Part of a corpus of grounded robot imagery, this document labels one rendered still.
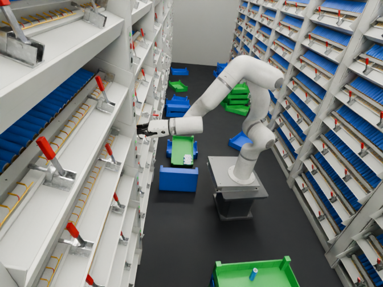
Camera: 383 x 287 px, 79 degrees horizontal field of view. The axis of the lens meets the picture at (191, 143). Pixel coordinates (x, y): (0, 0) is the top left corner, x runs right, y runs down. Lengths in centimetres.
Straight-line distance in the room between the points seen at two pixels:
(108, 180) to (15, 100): 46
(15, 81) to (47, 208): 19
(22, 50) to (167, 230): 151
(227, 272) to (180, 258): 60
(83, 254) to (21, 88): 38
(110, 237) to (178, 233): 91
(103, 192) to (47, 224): 31
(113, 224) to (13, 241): 51
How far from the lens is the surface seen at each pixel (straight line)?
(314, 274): 182
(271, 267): 112
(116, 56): 78
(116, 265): 101
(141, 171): 132
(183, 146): 225
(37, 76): 32
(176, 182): 187
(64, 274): 57
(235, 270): 107
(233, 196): 159
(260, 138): 138
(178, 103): 309
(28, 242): 38
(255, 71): 113
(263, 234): 183
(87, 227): 62
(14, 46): 33
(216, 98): 108
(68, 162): 47
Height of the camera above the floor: 141
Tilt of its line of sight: 35 degrees down
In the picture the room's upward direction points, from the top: 7 degrees clockwise
